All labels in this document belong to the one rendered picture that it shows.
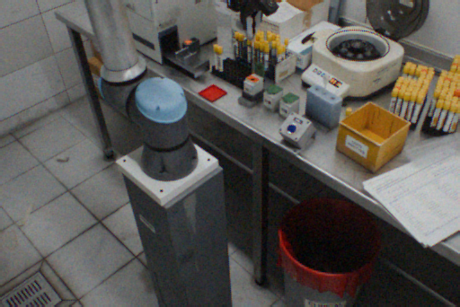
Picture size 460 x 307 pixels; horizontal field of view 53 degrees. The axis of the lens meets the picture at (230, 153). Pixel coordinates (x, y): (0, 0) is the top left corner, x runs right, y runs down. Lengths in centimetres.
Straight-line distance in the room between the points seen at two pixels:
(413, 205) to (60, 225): 172
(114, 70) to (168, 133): 20
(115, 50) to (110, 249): 130
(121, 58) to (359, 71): 71
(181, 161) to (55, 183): 154
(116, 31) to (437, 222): 86
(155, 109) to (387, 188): 60
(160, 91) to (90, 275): 126
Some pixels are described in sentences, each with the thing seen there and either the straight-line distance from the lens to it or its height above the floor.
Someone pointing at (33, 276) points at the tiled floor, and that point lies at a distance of 230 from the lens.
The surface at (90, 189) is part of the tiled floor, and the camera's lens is 255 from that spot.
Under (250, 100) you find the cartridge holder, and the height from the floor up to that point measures 89.
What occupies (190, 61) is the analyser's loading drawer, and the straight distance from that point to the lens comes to 162.
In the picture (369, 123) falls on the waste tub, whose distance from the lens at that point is 139.
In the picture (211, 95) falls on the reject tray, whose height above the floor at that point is 88.
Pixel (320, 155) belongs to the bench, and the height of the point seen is 87.
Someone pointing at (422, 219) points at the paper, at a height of 89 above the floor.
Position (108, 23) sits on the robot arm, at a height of 128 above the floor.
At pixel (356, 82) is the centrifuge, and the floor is 95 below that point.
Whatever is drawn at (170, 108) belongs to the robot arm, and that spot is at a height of 111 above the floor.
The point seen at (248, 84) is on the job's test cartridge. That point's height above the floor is 94.
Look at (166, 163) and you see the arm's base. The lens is 118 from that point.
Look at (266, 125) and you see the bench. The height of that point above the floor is 87.
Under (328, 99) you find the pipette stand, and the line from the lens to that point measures 134.
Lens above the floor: 176
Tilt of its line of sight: 42 degrees down
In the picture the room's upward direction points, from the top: 3 degrees counter-clockwise
